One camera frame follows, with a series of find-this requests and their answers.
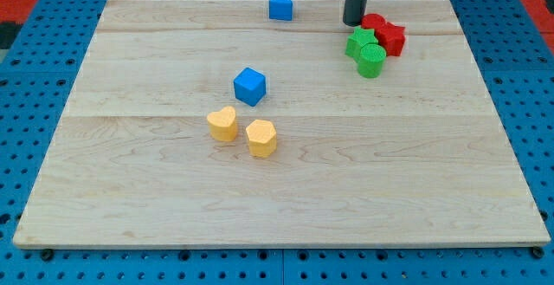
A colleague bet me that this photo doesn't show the blue cube block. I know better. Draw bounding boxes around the blue cube block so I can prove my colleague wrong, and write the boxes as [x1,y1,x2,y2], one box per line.
[233,68,266,107]

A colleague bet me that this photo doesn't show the blue triangle block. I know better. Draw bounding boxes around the blue triangle block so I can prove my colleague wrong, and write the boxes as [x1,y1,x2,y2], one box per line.
[268,0,293,21]

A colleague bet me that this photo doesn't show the yellow pentagon block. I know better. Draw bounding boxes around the yellow pentagon block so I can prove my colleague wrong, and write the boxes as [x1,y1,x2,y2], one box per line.
[246,120,277,158]

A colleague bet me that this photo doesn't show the light wooden board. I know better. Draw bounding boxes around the light wooden board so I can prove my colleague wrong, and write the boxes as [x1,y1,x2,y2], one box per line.
[13,0,551,249]

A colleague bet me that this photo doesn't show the yellow heart block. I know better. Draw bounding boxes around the yellow heart block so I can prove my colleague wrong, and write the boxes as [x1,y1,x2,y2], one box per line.
[207,106,238,142]

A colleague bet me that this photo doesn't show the green cylinder block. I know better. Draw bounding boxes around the green cylinder block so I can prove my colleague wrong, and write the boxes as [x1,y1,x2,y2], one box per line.
[357,44,387,78]

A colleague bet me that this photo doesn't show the green star block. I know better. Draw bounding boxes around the green star block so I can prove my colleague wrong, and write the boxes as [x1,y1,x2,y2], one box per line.
[345,27,378,62]

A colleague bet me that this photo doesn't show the red cylinder block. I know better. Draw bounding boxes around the red cylinder block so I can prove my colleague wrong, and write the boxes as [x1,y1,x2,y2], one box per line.
[360,13,387,29]

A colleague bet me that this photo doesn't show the red star block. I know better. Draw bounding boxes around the red star block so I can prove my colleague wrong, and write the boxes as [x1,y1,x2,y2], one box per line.
[376,23,406,56]

